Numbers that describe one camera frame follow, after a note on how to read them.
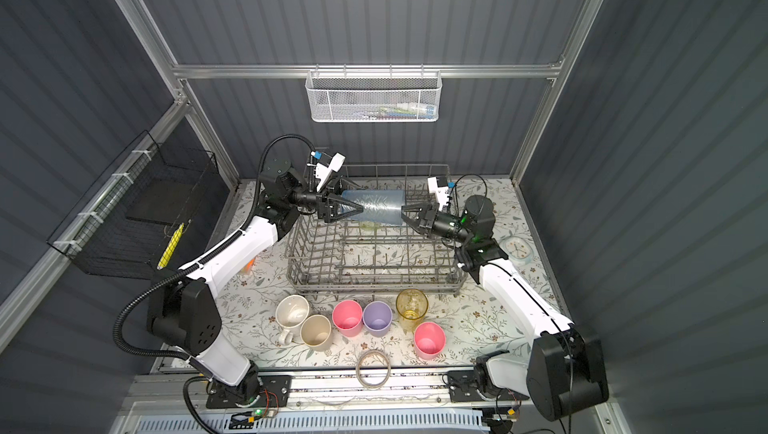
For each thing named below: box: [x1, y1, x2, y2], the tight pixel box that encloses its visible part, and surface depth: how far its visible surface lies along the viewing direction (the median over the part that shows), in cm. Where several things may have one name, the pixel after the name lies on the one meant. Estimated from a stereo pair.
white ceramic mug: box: [275, 294, 310, 345], surface depth 82 cm
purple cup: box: [362, 300, 393, 338], surface depth 84 cm
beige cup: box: [300, 314, 332, 352], surface depth 83 cm
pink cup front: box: [413, 321, 447, 360], surface depth 82 cm
